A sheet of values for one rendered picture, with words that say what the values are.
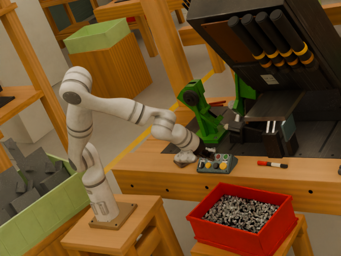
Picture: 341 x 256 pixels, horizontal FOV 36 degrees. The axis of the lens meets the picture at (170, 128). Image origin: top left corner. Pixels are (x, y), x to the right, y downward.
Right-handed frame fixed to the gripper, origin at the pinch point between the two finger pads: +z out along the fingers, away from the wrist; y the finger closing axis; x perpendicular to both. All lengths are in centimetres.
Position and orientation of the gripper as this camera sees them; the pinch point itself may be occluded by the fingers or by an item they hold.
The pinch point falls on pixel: (210, 157)
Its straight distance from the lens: 199.6
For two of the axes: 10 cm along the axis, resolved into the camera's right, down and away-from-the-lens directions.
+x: -2.3, 9.2, -3.1
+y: -7.9, 0.1, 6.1
